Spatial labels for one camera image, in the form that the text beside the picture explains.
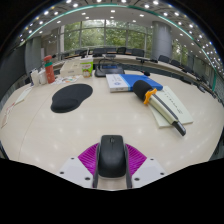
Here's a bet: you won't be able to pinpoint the paper cup with straw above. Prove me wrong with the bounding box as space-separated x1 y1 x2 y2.
79 54 94 79

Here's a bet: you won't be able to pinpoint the black computer mouse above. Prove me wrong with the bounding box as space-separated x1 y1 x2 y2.
97 134 128 179

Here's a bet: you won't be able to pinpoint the red bottle with green band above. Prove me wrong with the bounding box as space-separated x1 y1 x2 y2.
43 55 56 85

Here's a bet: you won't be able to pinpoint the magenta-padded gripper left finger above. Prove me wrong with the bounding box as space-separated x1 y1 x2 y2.
57 143 101 189

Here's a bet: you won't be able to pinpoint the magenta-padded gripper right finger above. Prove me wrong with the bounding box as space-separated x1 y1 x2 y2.
123 143 167 189

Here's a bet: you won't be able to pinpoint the black desk microphone unit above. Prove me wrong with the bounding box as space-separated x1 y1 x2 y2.
135 56 158 64

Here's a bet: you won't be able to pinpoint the white paper leaflet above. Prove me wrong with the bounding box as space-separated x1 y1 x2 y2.
13 86 34 106

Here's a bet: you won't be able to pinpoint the black mouse pad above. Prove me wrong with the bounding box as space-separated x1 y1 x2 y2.
50 83 94 114

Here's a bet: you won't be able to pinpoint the row of dark chairs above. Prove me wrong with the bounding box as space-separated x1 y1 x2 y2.
61 46 214 84

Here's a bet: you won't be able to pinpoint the pale green paper booklet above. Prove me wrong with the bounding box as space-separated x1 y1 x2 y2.
148 85 194 129

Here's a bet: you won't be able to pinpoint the red and white leaflet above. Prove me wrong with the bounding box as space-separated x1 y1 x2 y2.
0 102 16 129

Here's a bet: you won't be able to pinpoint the blue and white book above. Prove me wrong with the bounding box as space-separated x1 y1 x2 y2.
105 73 164 93

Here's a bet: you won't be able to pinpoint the round ceiling lights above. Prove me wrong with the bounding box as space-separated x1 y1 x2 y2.
19 0 224 73

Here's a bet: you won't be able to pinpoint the black gooseneck microphone console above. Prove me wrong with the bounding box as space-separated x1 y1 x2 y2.
94 59 151 78

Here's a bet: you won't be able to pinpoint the handheld microphone with yellow ring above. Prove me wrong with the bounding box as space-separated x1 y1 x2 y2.
132 79 187 137

